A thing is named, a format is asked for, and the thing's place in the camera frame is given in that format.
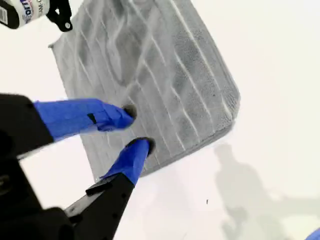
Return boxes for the black camera box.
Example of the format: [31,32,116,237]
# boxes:
[0,0,52,30]

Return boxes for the black camera stalk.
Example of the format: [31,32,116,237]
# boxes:
[46,0,74,33]

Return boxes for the grey striped towel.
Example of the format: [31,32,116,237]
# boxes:
[47,0,242,179]

